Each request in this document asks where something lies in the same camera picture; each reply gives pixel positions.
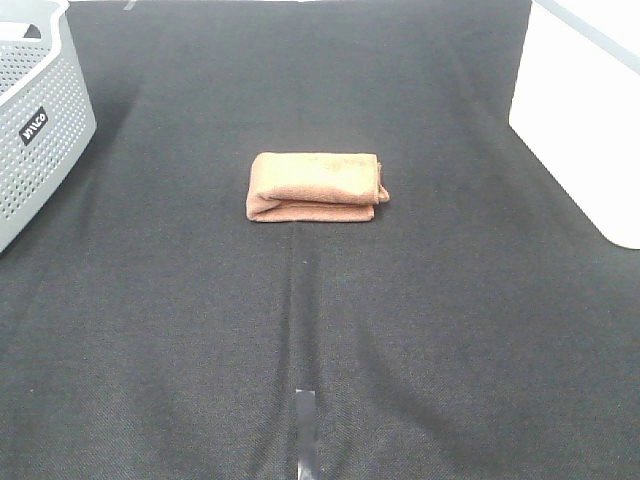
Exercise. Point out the grey tape strip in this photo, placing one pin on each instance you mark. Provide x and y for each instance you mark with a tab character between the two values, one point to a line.
306	435

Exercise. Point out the grey perforated basket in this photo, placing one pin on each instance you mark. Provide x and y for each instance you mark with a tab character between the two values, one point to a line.
47	119

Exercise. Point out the black tablecloth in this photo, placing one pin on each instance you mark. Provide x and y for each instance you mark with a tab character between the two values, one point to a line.
478	327

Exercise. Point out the white plastic bin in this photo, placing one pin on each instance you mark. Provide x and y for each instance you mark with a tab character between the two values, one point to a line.
576	107

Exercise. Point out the brown towel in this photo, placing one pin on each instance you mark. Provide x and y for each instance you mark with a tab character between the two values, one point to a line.
315	187

